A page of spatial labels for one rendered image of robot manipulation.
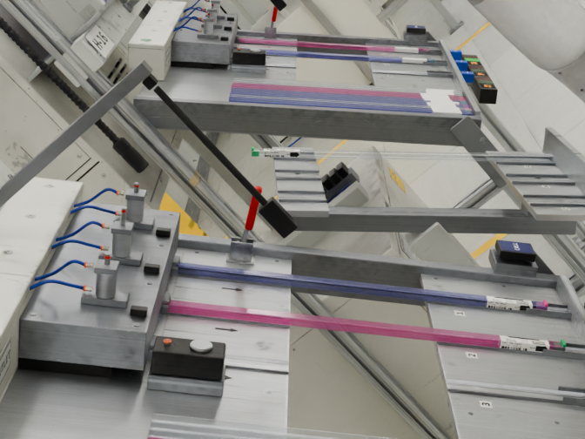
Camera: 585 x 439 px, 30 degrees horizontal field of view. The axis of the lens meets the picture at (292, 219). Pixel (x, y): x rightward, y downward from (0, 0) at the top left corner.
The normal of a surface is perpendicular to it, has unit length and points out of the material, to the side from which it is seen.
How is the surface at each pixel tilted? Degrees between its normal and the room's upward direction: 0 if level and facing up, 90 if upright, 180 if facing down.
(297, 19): 90
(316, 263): 90
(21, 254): 48
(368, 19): 90
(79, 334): 90
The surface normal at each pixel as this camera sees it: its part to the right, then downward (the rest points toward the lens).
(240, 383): 0.11, -0.92
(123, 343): -0.01, 0.38
